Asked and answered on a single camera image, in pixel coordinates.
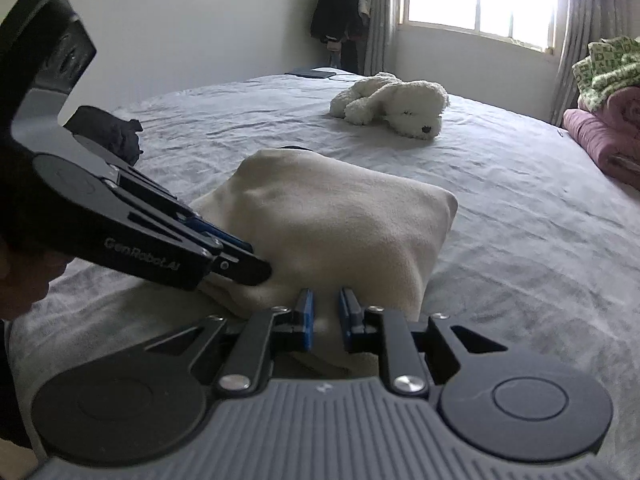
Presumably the green patterned quilt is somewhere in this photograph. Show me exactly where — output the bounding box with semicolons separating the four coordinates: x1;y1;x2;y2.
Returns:
571;35;640;113

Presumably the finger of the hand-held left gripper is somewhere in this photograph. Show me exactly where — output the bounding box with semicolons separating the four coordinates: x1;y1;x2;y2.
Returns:
72;132;254;255
127;210;273;288

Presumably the dark blue notebook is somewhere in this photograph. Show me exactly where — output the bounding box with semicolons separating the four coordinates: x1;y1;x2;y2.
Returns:
284;67;337;80

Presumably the person's left hand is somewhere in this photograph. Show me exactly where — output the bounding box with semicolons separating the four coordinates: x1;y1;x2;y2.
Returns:
0;240;73;322

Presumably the black garment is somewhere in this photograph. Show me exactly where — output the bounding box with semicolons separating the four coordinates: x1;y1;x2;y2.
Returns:
65;105;144;167

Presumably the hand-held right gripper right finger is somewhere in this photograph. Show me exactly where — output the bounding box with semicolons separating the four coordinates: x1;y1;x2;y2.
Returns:
339;287;508;396

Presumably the cream black-sleeved shirt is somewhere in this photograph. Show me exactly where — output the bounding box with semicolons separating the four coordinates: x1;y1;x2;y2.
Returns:
190;146;460;378

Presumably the bed with grey sheet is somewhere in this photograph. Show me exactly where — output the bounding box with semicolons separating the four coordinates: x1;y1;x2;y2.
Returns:
10;72;640;480

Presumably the hanging black coat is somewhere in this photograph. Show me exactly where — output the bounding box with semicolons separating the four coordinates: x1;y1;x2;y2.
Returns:
310;0;368;53

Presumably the magenta folded blanket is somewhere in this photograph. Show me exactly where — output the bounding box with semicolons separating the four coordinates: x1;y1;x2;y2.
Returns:
562;108;640;191

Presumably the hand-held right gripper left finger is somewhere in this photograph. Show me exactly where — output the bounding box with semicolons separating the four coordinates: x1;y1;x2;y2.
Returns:
145;287;316;396

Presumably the grey curtain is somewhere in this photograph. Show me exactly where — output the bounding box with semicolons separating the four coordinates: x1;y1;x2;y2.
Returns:
362;0;401;77
550;0;608;126

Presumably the white plush dog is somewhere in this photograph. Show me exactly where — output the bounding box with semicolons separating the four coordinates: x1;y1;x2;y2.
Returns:
329;72;450;141

